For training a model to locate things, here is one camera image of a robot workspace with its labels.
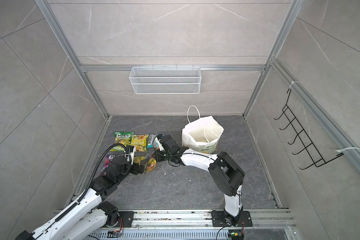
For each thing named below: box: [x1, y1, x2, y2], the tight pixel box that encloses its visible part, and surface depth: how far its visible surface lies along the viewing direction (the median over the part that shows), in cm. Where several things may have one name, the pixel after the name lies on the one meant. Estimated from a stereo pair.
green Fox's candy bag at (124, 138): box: [109, 131, 134, 152], surface depth 104 cm
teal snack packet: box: [147, 134, 159, 149], surface depth 103 cm
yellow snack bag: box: [130, 134, 149, 152], surface depth 101 cm
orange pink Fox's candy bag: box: [145, 157, 157, 172], surface depth 86 cm
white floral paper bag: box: [182, 105, 224, 154], surface depth 82 cm
